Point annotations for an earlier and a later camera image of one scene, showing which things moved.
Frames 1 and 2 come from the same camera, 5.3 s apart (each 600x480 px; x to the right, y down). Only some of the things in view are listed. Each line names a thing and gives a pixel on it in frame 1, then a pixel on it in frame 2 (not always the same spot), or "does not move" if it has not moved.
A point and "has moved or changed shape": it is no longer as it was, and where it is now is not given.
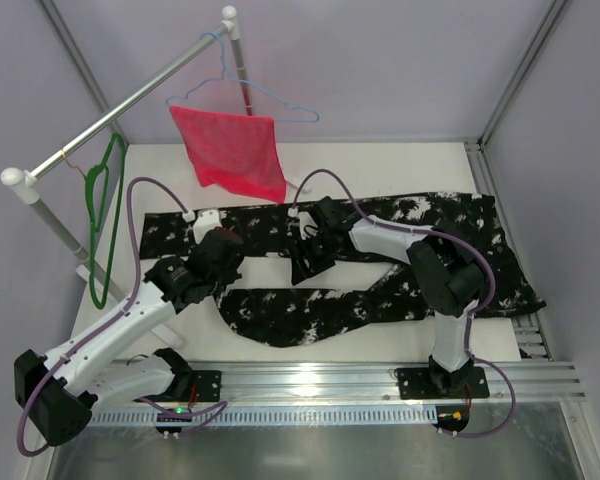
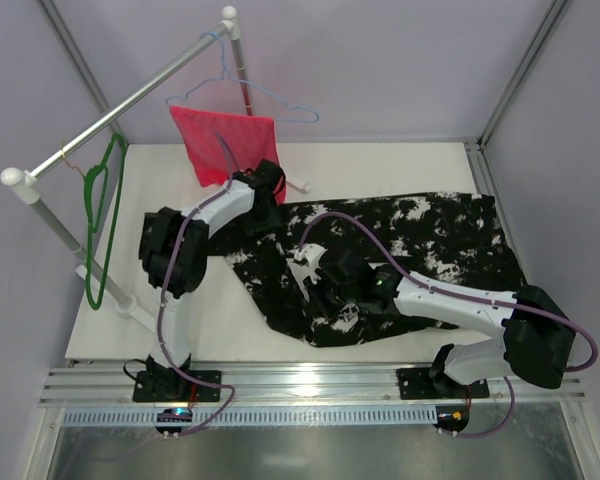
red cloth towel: (237, 150) does not move
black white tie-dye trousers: (452, 260) has moved or changed shape
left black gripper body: (225, 248) to (262, 220)
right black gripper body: (309, 248) to (325, 279)
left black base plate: (208, 387) does not move
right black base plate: (456, 382) does not move
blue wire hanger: (224, 73) does not move
